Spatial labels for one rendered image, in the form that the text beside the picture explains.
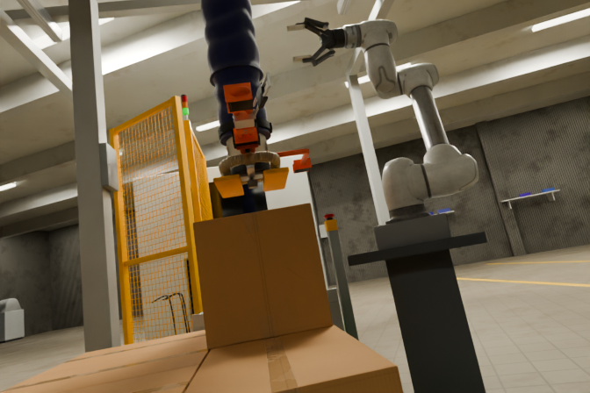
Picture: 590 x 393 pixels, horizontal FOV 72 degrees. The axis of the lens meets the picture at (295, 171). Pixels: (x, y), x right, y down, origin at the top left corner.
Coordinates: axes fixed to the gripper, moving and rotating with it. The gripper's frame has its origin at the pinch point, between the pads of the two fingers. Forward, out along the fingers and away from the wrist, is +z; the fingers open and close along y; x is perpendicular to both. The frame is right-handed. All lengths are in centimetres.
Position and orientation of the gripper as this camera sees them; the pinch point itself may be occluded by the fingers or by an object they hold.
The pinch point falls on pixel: (292, 43)
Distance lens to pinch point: 164.3
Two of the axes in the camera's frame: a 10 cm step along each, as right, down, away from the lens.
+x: -0.6, 2.4, 9.7
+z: -9.8, 1.5, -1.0
